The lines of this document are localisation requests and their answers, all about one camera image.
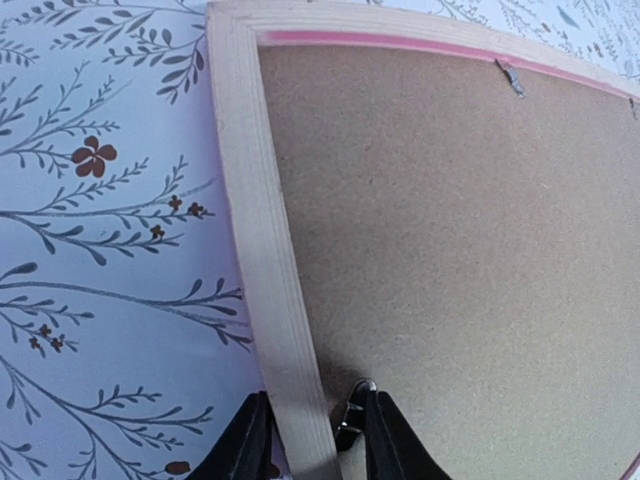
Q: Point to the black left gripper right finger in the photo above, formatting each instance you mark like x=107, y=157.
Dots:
x=392, y=449

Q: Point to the brown cardboard backing board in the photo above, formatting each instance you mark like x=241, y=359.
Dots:
x=474, y=252

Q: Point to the pink wooden picture frame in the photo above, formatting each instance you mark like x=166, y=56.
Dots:
x=237, y=32

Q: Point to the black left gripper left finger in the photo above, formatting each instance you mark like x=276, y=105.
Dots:
x=244, y=450

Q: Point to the metal retaining clip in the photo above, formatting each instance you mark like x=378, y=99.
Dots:
x=512, y=77
x=634, y=108
x=352, y=423

